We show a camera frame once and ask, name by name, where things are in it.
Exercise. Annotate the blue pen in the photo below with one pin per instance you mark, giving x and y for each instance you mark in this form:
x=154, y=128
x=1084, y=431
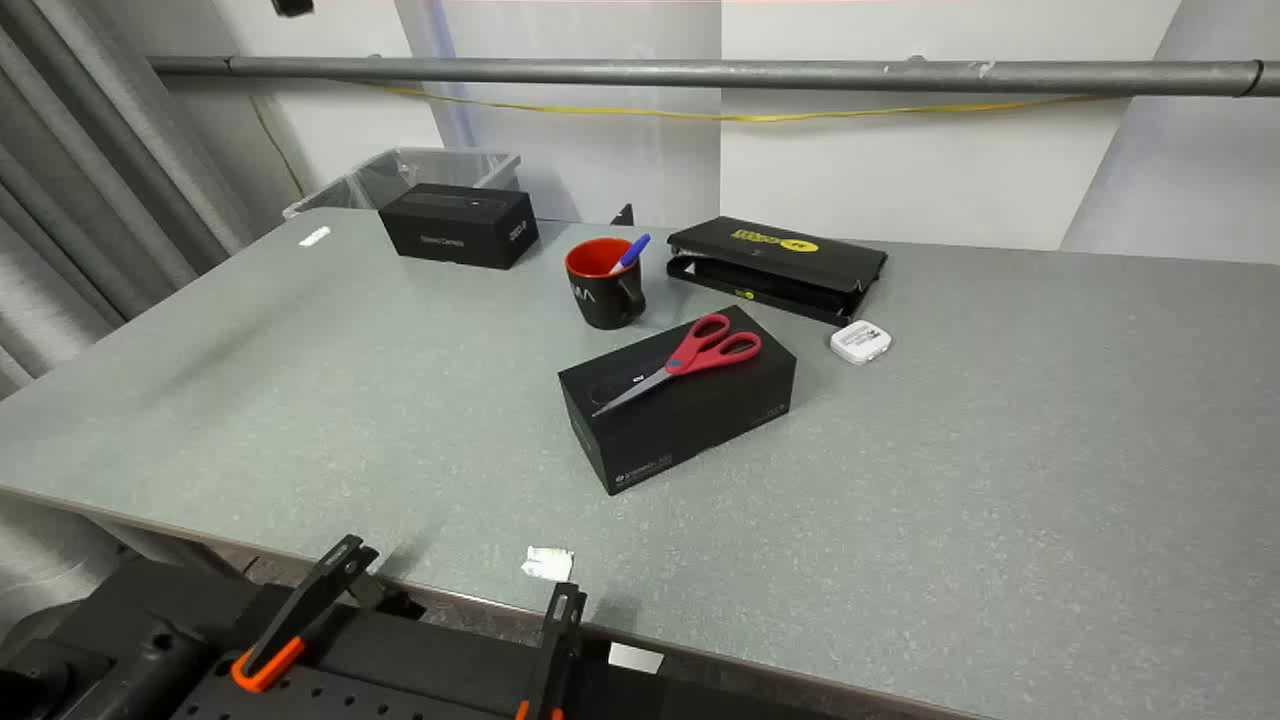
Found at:
x=633, y=251

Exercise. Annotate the red and black mug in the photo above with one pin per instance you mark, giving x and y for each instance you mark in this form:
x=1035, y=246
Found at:
x=605, y=303

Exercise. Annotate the large black box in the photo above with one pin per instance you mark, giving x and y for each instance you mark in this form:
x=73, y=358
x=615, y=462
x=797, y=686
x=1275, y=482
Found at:
x=692, y=425

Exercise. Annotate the black case with yellow logo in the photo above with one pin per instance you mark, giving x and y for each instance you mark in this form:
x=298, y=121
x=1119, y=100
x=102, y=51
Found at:
x=782, y=255

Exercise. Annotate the small white square object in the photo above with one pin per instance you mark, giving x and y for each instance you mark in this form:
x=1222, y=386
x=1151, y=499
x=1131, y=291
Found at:
x=860, y=340

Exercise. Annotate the white tape piece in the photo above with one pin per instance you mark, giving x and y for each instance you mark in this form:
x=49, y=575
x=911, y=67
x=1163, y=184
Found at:
x=546, y=565
x=633, y=657

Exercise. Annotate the small black box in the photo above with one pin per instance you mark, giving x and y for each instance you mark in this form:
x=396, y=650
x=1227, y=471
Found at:
x=453, y=226

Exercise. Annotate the grey metal pipe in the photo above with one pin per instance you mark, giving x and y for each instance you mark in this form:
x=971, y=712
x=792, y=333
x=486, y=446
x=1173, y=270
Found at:
x=664, y=72

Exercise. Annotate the black and orange clamp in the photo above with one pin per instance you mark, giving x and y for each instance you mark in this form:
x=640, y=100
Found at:
x=559, y=646
x=303, y=617

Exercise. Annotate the grey curtain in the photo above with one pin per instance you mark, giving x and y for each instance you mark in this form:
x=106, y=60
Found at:
x=65, y=203

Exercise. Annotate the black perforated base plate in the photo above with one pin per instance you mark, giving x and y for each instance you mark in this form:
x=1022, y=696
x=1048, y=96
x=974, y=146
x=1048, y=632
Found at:
x=145, y=655

